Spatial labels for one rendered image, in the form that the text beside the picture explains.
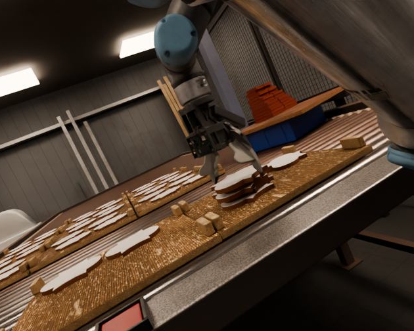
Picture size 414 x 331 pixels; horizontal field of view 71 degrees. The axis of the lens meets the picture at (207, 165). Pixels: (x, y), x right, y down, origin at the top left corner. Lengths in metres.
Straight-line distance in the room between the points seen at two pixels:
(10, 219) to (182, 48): 5.16
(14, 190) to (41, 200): 0.47
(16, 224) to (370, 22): 5.45
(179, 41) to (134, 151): 5.81
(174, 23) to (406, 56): 0.36
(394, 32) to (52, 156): 6.16
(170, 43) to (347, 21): 0.34
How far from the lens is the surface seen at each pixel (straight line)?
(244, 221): 0.58
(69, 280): 0.76
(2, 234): 5.58
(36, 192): 6.30
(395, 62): 0.28
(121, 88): 6.53
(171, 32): 0.53
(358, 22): 0.25
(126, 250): 0.73
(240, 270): 0.46
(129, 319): 0.47
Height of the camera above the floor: 1.12
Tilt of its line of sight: 6 degrees down
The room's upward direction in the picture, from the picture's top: 25 degrees counter-clockwise
